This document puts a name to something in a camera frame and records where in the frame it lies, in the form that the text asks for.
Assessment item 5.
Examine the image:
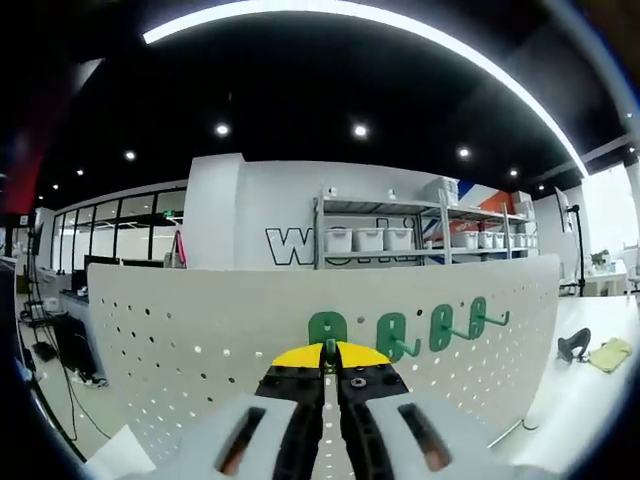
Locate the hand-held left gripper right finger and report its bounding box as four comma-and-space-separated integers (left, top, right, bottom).
334, 342, 546, 480

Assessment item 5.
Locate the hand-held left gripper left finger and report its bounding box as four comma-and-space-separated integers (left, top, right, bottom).
149, 342, 327, 480

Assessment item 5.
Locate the white perforated mounting plate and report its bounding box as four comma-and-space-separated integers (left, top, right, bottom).
86, 252, 561, 469

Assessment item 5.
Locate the row of white storage bins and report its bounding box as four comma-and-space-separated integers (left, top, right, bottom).
324, 227, 539, 252

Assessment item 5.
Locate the black curved stand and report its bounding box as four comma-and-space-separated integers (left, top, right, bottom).
557, 328, 594, 362

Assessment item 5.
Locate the grey metal storage shelf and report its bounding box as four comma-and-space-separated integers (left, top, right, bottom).
312, 187, 541, 271

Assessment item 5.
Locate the yellow cloth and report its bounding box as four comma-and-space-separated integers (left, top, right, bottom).
589, 337, 634, 374

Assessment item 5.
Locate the black tripod stand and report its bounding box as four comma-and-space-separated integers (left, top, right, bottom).
567, 202, 590, 297

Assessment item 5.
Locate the long ceiling strip light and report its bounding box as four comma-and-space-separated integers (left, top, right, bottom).
142, 5, 591, 174

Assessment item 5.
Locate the grey bag with pink strap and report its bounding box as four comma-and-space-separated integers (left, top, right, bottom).
163, 229, 190, 271

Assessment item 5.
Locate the dark red wall panel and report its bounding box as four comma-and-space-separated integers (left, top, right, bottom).
0, 149, 49, 216

